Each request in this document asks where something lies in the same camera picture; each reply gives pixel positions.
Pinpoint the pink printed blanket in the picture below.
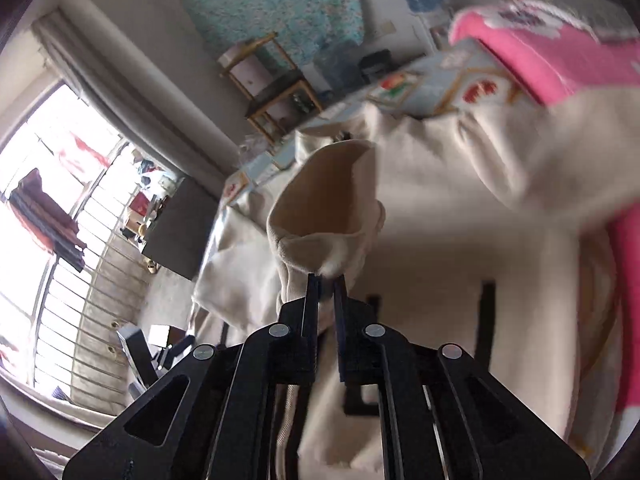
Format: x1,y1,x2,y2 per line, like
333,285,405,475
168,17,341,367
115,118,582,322
447,0,640,441

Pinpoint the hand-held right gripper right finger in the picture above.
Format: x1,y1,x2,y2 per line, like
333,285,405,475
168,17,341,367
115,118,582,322
332,275,591,480

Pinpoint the white board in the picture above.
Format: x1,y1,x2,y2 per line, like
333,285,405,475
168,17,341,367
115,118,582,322
232,52,271,91

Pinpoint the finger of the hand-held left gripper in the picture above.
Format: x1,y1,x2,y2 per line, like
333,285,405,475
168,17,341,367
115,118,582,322
157,334,196,373

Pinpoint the fruit-printed tablecloth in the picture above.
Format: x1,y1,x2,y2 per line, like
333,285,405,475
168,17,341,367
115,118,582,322
222,37,531,206

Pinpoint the grey curtain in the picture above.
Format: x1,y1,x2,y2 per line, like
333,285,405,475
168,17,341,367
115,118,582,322
32,0,236,191

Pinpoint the white water dispenser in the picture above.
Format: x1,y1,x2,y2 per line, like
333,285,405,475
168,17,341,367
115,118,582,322
412,10,453,53

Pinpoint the empty clear water jug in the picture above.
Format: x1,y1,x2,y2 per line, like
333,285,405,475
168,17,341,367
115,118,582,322
315,42,363,91

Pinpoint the dark red hanging garment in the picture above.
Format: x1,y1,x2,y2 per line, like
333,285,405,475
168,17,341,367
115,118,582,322
7,167,88,271

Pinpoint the cream sweatshirt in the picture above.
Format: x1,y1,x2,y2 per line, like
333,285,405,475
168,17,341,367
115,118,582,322
192,87,626,480

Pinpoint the wooden chair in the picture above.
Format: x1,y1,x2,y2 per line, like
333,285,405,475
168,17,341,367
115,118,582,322
217,32,326,143

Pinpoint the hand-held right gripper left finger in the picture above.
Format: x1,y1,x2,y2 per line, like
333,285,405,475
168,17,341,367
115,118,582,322
62,272,321,480

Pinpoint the turquoise floral wall cloth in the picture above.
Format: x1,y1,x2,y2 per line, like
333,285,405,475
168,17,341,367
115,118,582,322
180,0,373,68

